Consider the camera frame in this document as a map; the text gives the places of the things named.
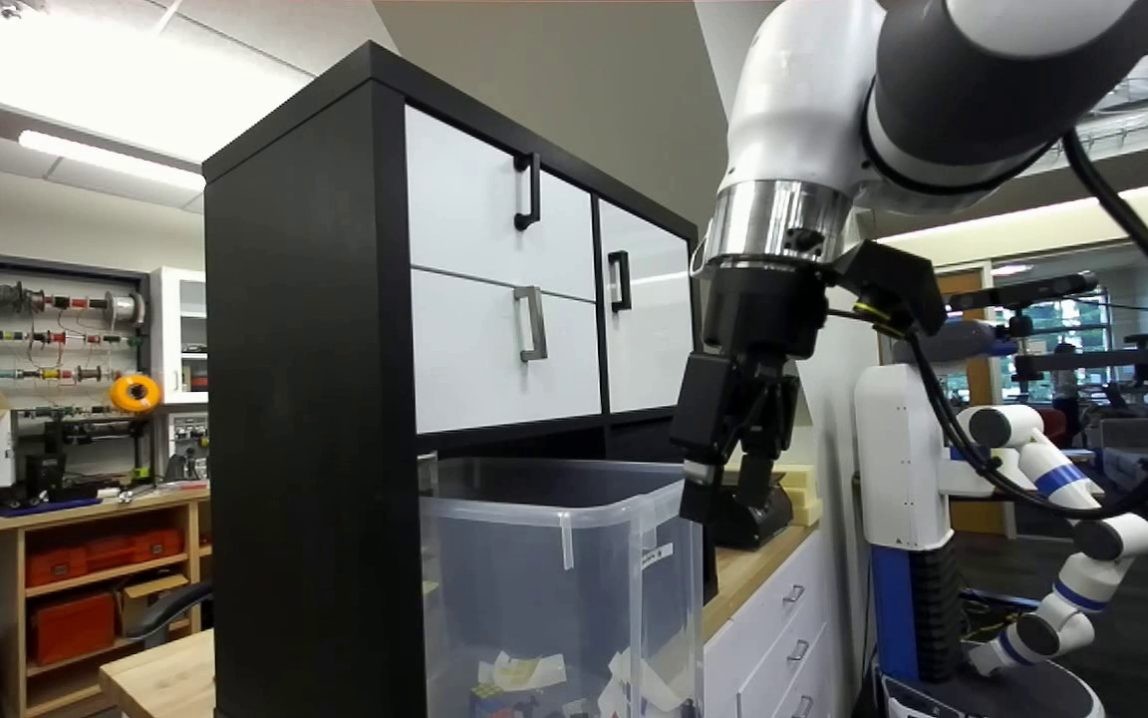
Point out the wooden countertop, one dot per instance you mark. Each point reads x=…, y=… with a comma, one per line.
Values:
x=757, y=553

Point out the grey tool wall rack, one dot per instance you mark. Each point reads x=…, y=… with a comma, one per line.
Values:
x=61, y=312

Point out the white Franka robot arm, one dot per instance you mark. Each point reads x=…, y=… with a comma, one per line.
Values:
x=800, y=92

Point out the white base cabinet with drawers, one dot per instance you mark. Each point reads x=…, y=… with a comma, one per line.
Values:
x=776, y=645

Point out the black shelf cabinet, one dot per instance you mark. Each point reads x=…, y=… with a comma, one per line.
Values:
x=307, y=423

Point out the white cabinet door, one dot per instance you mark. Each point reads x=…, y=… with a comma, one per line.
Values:
x=648, y=322

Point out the white paper card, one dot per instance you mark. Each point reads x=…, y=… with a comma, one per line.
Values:
x=518, y=673

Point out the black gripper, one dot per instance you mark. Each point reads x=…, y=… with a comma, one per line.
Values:
x=757, y=308

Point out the yellow spool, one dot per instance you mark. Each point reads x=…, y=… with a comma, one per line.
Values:
x=137, y=393

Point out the wooden workbench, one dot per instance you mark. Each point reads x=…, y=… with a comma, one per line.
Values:
x=80, y=583

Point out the ceiling tube light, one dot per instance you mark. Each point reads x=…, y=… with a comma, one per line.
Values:
x=107, y=159

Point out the white blue mobile robot arm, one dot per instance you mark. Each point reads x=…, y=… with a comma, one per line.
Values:
x=1064, y=583

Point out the clear plastic storage container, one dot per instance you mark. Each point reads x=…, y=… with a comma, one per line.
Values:
x=559, y=583

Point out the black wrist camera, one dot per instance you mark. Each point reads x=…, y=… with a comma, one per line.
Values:
x=893, y=279

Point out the small wooden table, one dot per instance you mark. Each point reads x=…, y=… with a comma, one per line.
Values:
x=159, y=681

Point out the red toolbox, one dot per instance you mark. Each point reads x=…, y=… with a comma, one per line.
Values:
x=72, y=622
x=99, y=553

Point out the white blue mobile robot torso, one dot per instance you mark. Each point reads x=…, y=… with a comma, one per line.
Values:
x=897, y=461

